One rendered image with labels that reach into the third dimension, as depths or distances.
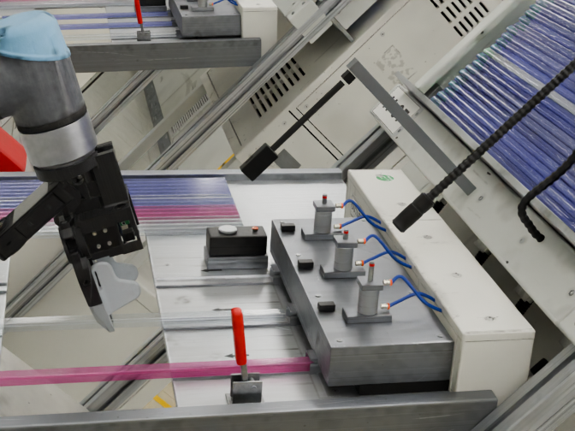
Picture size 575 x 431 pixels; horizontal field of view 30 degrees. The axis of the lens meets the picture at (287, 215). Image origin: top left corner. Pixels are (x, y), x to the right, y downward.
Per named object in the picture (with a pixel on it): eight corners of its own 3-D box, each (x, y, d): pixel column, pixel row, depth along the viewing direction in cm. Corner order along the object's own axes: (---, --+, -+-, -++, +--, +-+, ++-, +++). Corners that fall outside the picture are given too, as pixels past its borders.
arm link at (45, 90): (-24, 21, 111) (56, 0, 112) (11, 119, 116) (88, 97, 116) (-31, 40, 104) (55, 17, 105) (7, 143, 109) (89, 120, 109)
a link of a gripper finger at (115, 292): (153, 329, 120) (129, 256, 117) (102, 345, 120) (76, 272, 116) (151, 318, 123) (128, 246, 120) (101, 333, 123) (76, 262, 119)
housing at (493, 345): (447, 448, 115) (463, 332, 110) (340, 257, 160) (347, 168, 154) (517, 444, 117) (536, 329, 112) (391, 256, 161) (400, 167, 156)
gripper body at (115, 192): (145, 255, 117) (113, 155, 111) (68, 278, 116) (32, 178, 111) (140, 227, 123) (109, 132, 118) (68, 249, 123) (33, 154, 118)
